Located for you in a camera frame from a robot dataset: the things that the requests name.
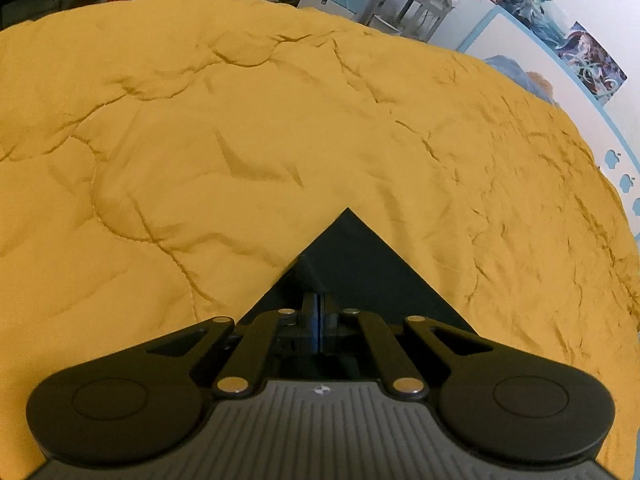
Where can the wall poster strip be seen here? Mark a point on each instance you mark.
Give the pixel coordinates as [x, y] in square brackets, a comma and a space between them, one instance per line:
[550, 25]

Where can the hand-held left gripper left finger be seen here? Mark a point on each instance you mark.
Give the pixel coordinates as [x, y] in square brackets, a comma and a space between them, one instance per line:
[311, 320]

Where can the yellow quilted blanket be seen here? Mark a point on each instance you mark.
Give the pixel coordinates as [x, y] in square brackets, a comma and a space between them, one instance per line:
[150, 160]

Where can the white and blue headboard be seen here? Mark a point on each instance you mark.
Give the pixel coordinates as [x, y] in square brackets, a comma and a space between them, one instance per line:
[575, 110]

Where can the black pants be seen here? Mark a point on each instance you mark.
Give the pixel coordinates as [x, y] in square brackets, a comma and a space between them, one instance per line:
[350, 255]

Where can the blue pillow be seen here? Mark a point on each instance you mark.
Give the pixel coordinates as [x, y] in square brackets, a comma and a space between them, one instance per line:
[510, 72]

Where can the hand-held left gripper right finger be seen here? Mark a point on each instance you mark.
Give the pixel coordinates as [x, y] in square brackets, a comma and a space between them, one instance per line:
[326, 320]

